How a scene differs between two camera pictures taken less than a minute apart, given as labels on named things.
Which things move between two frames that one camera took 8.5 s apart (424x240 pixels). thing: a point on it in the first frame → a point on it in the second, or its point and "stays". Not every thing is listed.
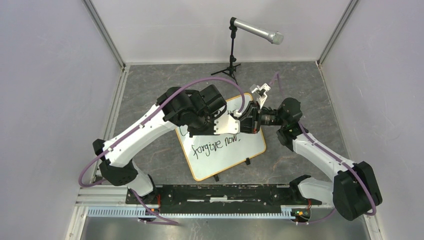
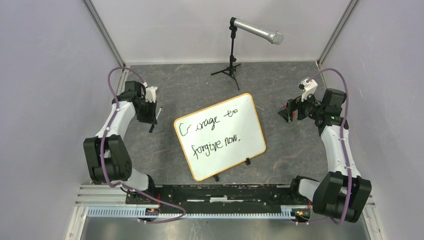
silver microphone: [275, 38] stays
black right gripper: [251, 121] → [292, 105]
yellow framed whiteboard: [209, 154] stays
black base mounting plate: [225, 199] stays
